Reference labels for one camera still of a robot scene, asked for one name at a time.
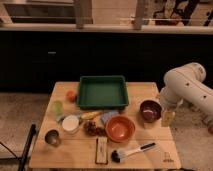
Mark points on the black and white brush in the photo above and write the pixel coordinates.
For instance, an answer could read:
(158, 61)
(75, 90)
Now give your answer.
(118, 155)

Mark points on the orange tomato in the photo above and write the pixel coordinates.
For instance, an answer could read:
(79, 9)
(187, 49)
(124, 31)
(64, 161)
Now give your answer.
(71, 96)

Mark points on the yellow corn cob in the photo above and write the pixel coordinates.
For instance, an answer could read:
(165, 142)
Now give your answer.
(90, 115)

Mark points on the metal cup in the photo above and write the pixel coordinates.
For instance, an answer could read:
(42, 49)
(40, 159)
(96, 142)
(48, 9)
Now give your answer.
(52, 138)

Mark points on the blue sponge cloth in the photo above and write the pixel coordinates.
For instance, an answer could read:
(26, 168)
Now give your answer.
(106, 116)

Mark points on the wooden folding table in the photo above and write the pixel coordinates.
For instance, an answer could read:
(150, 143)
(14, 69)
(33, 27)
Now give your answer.
(56, 148)

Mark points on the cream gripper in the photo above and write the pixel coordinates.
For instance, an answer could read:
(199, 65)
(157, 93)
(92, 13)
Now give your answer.
(167, 118)

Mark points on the green plastic tray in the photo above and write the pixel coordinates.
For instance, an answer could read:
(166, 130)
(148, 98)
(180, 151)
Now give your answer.
(102, 92)

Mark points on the brown grape bunch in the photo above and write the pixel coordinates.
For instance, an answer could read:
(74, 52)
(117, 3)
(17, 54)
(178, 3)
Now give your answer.
(91, 129)

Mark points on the translucent green cup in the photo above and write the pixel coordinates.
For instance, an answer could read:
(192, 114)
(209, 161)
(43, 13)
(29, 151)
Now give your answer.
(57, 107)

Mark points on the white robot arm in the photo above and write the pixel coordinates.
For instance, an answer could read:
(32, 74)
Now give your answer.
(186, 83)

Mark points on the dark brown bowl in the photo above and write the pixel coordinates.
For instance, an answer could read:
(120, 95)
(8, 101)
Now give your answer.
(150, 111)

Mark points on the wooden block with dark edges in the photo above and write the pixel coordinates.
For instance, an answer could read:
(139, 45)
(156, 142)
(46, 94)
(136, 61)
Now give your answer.
(101, 151)

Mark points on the orange bowl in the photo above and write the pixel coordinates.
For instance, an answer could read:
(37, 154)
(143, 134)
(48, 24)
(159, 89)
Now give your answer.
(120, 129)

